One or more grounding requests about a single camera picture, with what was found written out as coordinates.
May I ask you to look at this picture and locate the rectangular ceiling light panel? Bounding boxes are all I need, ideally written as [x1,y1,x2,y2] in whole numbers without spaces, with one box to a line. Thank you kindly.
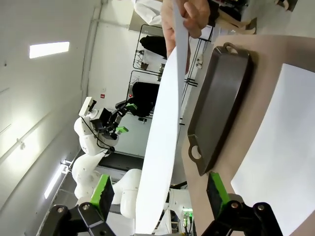
[29,41,70,59]

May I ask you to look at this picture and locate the long ceiling light strip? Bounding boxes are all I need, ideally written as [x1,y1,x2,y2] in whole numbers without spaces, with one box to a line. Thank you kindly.
[43,164,67,200]

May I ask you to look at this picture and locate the black hanging garment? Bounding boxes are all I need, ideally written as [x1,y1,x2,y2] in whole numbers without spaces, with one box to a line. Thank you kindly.
[131,82,160,118]
[140,35,168,59]

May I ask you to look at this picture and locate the brown plastic tray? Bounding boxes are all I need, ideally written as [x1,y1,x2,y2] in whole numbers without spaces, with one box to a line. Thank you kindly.
[187,42,254,177]

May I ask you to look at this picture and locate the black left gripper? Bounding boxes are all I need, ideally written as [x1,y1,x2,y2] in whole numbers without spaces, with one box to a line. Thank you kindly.
[90,99,138,141]

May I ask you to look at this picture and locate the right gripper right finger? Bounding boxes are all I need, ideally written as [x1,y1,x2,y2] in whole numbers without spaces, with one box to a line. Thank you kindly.
[201,172,284,236]

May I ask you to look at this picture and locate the person's right hand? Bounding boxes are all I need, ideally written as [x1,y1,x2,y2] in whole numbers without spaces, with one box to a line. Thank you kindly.
[161,0,212,59]

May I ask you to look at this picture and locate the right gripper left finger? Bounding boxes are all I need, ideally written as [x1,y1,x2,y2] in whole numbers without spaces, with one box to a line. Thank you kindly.
[36,174,115,236]

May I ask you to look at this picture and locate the white A4 paper sheet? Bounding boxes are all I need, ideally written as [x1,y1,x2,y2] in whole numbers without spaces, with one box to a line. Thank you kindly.
[230,63,315,236]
[135,0,192,235]

